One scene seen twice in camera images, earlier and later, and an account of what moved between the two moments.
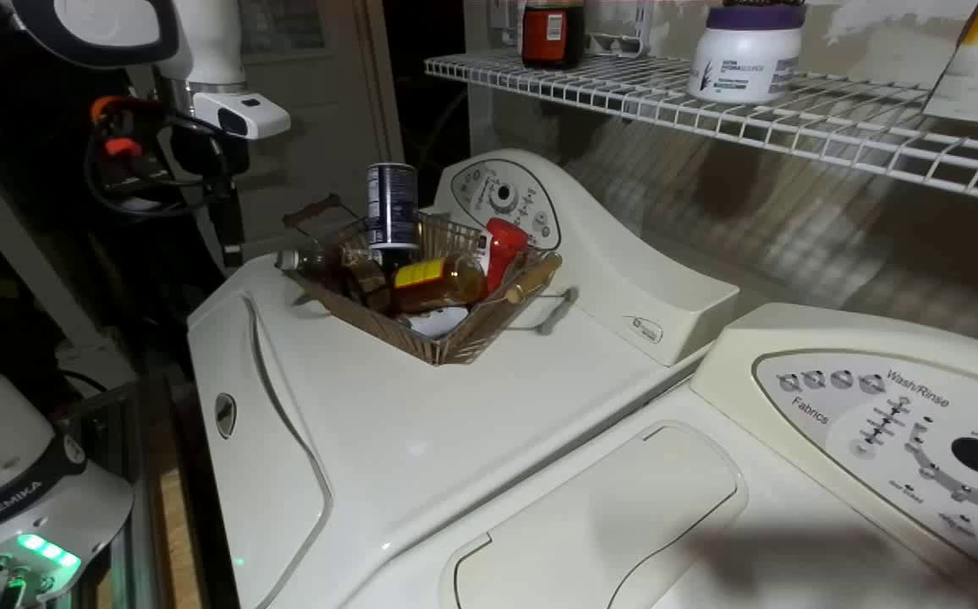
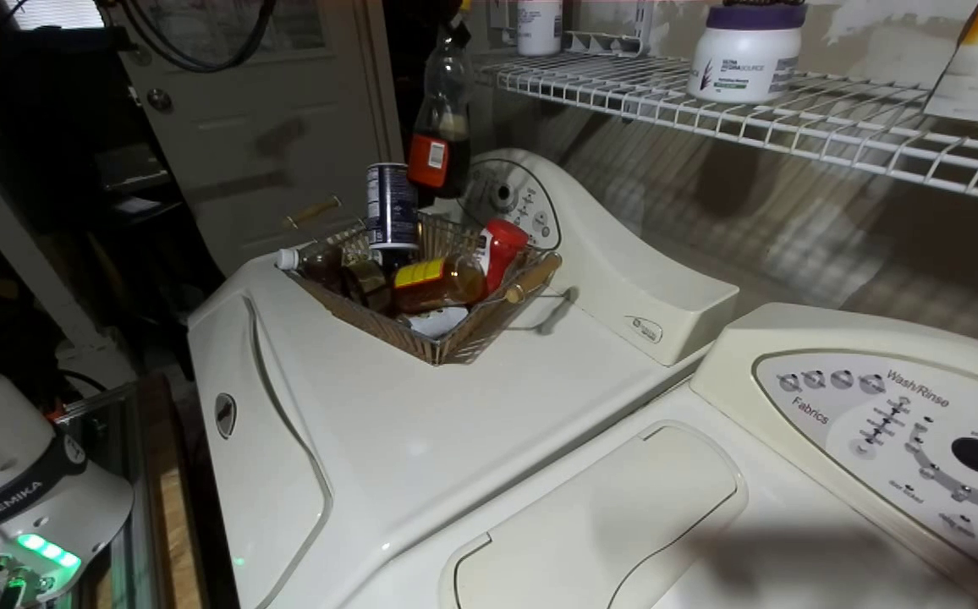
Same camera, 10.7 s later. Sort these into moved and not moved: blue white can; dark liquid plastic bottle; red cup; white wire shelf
Moved: dark liquid plastic bottle
Not moved: blue white can; red cup; white wire shelf
